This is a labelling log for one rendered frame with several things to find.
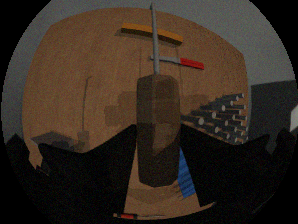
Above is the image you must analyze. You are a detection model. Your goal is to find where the blue tape strip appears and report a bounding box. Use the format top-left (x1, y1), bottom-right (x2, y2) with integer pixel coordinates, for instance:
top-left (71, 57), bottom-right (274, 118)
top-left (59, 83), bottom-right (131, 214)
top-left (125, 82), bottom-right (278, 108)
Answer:
top-left (177, 148), bottom-right (196, 198)

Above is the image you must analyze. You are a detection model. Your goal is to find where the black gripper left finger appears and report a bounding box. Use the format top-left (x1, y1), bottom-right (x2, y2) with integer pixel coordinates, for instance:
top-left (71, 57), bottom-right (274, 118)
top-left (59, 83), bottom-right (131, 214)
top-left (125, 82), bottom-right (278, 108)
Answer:
top-left (37, 124), bottom-right (137, 214)

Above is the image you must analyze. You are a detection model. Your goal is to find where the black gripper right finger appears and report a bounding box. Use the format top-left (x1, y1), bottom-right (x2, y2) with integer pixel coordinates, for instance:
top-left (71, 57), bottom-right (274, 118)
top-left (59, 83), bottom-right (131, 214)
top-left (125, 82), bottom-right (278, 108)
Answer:
top-left (180, 123), bottom-right (270, 208)

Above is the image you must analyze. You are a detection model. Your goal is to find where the red-handled screwdriver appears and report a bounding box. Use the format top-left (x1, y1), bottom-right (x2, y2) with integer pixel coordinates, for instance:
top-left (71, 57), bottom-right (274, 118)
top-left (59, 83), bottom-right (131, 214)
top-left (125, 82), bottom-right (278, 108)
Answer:
top-left (117, 213), bottom-right (162, 218)

